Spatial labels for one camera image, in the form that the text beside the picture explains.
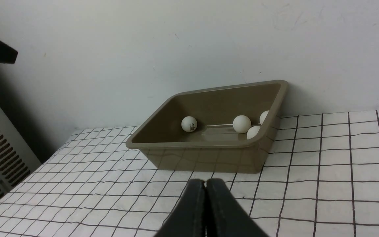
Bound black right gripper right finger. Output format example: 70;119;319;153
205;178;268;237

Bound white ping-pong ball with logo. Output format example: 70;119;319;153
181;116;198;133

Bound olive green plastic bin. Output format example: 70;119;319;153
126;80;289;173

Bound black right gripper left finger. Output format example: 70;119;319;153
155;179;206;237

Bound white checkered tablecloth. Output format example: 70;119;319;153
0;110;379;237

